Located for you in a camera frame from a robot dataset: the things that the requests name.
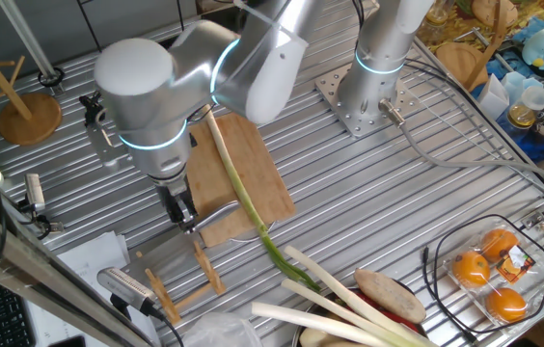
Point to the round woven wooden item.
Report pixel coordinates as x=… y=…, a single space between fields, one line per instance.
x=491 y=9

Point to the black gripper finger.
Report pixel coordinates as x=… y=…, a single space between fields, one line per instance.
x=190 y=217
x=177 y=220

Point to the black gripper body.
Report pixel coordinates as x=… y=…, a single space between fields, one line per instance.
x=175 y=197

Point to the metal camera mount clamp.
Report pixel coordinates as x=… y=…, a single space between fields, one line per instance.
x=43 y=224

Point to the pale potato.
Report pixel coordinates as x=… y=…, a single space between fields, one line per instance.
x=318 y=339

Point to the glass flask with yellow liquid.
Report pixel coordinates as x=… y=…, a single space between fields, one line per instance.
x=525 y=113

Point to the long scallion with green top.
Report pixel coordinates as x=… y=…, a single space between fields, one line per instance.
x=238 y=185

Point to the white paper sheets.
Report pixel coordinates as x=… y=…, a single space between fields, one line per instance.
x=93 y=250

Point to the metal bowl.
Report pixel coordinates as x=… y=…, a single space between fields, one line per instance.
x=296 y=337

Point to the small silver camera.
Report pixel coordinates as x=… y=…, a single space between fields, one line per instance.
x=35 y=190

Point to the red vegetable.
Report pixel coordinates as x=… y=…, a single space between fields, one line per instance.
x=382 y=312

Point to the white paper box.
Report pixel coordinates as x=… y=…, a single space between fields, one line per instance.
x=491 y=98

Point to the wooden mug tree stand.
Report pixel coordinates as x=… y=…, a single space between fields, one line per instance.
x=460 y=62
x=28 y=118

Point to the orange label sticker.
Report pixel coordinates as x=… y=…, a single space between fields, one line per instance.
x=515 y=264

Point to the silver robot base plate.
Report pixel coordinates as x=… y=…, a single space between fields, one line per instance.
x=334 y=91

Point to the clear plastic bag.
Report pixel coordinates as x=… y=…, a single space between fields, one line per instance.
x=219 y=332

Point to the wooden cutting board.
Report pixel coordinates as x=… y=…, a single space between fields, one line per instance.
x=262 y=183

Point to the clear glass bottle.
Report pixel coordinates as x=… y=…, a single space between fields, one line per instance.
x=433 y=19

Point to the orange fruit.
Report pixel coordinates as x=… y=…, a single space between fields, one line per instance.
x=470 y=269
x=506 y=304
x=499 y=243

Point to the blue cloth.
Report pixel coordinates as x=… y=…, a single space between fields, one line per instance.
x=537 y=144

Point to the black stand with thin rod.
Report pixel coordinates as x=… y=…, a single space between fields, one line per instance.
x=89 y=25

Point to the steel cleaver knife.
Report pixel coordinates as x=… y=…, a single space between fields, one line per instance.
x=216 y=214

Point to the wooden knife rack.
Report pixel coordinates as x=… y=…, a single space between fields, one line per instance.
x=209 y=272

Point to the aluminium frame beam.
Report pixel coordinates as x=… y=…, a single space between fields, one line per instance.
x=35 y=270

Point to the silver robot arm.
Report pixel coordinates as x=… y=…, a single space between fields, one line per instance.
x=156 y=96

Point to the brown sweet potato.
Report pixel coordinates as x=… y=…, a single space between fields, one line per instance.
x=390 y=296

